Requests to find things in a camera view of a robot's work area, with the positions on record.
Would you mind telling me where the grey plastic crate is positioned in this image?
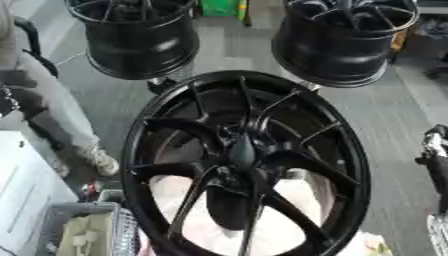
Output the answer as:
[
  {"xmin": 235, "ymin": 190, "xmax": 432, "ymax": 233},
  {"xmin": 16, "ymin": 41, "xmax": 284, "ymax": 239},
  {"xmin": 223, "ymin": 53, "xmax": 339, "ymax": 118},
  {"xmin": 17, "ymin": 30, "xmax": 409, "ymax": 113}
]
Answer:
[{"xmin": 33, "ymin": 201, "xmax": 142, "ymax": 256}]

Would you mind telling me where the small red object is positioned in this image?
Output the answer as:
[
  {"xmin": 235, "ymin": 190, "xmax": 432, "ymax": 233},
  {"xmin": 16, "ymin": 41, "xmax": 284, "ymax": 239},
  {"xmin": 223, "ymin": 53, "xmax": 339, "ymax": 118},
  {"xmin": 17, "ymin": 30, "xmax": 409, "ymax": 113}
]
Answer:
[{"xmin": 78, "ymin": 181, "xmax": 102, "ymax": 202}]

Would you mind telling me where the person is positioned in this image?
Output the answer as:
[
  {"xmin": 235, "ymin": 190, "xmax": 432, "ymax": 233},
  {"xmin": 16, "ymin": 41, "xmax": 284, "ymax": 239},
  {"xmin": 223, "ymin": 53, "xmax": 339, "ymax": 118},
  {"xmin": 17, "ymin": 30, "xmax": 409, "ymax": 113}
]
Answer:
[{"xmin": 0, "ymin": 0, "xmax": 123, "ymax": 178}]

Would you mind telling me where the white pink cloth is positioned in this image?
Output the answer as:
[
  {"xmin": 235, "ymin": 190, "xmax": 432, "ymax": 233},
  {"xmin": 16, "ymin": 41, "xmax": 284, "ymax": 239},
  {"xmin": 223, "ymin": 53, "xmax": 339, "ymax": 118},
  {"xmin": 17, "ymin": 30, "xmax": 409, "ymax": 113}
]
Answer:
[{"xmin": 138, "ymin": 169, "xmax": 342, "ymax": 256}]

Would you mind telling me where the tan cardboard piece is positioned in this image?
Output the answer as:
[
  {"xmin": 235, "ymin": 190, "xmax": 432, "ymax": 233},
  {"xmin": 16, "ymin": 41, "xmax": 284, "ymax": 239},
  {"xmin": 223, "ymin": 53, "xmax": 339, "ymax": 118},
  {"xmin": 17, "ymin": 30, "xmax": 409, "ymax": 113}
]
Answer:
[{"xmin": 54, "ymin": 212, "xmax": 116, "ymax": 256}]

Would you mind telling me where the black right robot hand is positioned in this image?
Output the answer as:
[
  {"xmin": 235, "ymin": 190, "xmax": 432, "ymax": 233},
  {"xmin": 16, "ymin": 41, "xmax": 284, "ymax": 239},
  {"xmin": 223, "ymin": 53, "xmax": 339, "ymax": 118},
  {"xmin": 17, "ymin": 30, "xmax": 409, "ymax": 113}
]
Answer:
[{"xmin": 413, "ymin": 124, "xmax": 448, "ymax": 214}]

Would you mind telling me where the white cabinet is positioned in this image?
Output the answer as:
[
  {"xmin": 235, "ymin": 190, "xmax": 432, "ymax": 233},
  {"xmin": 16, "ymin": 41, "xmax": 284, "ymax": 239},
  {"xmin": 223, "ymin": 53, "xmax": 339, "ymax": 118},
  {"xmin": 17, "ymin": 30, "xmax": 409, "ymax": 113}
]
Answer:
[{"xmin": 0, "ymin": 130, "xmax": 81, "ymax": 256}]

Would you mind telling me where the large black spoked wheel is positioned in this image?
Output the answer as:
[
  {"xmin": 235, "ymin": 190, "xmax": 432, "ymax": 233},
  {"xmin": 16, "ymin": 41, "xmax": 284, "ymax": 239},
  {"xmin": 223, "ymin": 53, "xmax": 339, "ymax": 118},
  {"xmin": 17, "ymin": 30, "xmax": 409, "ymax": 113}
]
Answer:
[{"xmin": 119, "ymin": 69, "xmax": 373, "ymax": 256}]

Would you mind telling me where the white yellow bag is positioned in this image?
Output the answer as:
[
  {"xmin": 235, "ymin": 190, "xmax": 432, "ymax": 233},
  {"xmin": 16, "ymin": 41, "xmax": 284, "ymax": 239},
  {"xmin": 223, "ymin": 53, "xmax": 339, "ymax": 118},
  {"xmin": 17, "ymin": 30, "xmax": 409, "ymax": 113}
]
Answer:
[{"xmin": 337, "ymin": 231, "xmax": 396, "ymax": 256}]

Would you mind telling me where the green box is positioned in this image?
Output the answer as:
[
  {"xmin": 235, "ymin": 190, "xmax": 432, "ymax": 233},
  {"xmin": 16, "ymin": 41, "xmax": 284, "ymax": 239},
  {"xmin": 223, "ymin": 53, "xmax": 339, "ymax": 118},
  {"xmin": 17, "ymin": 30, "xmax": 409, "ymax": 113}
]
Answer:
[{"xmin": 199, "ymin": 0, "xmax": 251, "ymax": 20}]

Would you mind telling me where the black wheel rim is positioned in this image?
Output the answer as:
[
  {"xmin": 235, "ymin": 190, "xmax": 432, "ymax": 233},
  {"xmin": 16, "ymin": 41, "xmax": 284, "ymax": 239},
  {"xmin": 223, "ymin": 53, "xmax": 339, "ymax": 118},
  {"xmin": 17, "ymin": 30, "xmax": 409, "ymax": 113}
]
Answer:
[
  {"xmin": 269, "ymin": 0, "xmax": 422, "ymax": 89},
  {"xmin": 64, "ymin": 0, "xmax": 202, "ymax": 81}
]

